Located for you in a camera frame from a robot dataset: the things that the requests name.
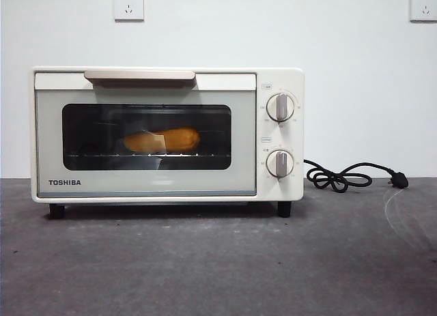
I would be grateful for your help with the white wall socket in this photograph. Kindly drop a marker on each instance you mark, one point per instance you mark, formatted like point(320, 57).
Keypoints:
point(424, 6)
point(129, 5)

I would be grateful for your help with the oven temperature knob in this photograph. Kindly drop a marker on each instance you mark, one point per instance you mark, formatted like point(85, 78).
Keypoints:
point(280, 107)

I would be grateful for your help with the oven timer knob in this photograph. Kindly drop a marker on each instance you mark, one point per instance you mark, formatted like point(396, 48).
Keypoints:
point(280, 163)

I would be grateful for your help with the cream toaster oven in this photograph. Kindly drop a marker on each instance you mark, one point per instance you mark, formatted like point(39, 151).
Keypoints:
point(280, 73)

